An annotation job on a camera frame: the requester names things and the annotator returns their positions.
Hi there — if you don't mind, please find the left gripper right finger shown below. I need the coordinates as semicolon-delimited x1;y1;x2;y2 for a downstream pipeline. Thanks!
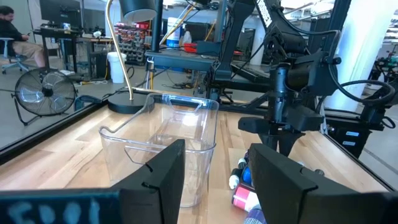
248;142;320;224

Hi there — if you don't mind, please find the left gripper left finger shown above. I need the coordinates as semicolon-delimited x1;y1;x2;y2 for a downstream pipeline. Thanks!
110;139;187;224

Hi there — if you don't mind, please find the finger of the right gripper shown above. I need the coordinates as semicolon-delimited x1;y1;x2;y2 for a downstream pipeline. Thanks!
278;133;306;157
259;133;280;152

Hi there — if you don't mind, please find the large blue food coloring bottle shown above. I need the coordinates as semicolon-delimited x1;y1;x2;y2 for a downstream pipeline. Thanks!
241;164;254;187

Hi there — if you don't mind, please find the large purple food coloring bottle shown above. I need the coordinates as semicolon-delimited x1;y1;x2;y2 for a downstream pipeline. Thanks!
244;208;268;224

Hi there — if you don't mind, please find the clear plastic bin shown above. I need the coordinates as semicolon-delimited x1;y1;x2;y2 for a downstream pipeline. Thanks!
98;92;220;208

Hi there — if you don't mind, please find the black brass-stem desk lamp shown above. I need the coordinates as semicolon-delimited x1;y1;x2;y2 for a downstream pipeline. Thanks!
104;0;158;115

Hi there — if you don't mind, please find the white building column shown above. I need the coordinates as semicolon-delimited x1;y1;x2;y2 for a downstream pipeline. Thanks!
325;0;398;112

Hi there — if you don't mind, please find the red plastic tray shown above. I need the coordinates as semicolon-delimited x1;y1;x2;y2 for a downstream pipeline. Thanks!
183;42;198;54

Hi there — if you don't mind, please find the dark grey workbench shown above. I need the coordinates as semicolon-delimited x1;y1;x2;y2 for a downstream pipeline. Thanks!
144;49;271;82

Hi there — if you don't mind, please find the white trash bin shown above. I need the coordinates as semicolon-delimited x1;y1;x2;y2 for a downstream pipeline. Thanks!
107;51;127;84

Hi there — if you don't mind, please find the blue and white canister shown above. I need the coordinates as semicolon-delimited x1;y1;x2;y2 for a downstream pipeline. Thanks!
166;17;182;48

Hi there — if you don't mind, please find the black floor fan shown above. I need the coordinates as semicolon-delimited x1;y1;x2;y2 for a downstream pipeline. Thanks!
11;67;78;127

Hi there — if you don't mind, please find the parts organizer shelf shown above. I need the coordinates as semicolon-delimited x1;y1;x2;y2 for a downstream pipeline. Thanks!
113;21;150;65

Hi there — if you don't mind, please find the black office desk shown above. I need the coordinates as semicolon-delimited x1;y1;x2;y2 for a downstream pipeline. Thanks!
32;26;83;73

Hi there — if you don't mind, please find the black computer monitor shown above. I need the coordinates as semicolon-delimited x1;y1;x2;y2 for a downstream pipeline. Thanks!
39;0;82;27

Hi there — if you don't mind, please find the pale blue office chair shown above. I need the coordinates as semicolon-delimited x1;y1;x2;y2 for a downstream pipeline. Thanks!
0;37;30;75

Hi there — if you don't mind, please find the person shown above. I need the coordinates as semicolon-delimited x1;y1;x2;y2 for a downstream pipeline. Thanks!
0;5;47;68

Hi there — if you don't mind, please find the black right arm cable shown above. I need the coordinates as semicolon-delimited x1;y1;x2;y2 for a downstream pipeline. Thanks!
328;29;396;106

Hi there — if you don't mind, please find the black upright post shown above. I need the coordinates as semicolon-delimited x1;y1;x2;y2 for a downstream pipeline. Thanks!
213;0;248;82
150;0;164;53

